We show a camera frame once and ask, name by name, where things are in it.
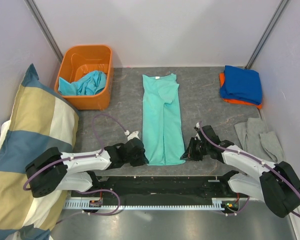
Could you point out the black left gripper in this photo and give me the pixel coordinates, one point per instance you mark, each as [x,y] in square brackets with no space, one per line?
[142,161]

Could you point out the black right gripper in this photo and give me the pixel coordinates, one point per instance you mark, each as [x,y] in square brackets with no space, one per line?
[190,153]

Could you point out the mint green t shirt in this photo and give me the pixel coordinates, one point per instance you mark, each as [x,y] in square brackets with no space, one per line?
[161,121]

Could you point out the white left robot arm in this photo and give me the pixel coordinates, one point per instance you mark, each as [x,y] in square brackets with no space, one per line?
[59,171]

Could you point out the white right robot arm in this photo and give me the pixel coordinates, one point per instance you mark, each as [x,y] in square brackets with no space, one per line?
[275,184]

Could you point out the grey cloth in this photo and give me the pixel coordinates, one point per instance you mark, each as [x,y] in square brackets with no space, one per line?
[256,140]

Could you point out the light blue t shirt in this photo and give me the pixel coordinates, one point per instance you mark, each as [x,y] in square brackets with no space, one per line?
[91,84]

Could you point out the folded orange t shirt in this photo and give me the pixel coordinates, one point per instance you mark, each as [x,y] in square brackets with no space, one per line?
[235,101]

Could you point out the folded blue t shirt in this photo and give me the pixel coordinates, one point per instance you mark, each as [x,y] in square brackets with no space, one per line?
[241,85]

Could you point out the orange plastic basket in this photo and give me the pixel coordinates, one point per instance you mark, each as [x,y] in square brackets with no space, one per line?
[77,62]

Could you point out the striped blue beige pillow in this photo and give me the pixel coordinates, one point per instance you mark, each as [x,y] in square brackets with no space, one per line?
[40,119]

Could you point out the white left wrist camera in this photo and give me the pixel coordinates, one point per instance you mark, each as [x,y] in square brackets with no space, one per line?
[131,135]

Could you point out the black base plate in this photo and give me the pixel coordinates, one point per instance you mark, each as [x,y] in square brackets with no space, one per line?
[166,190]

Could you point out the white slotted cable duct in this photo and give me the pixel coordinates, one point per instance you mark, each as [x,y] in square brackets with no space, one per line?
[80,204]

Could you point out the right aluminium corner post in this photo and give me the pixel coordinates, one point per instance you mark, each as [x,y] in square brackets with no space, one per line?
[267,32]

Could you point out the aluminium corner post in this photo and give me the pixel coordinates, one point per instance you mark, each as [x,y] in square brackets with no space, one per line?
[267,32]
[34,9]

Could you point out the left aluminium corner post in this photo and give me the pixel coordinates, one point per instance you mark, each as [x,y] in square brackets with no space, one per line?
[34,9]

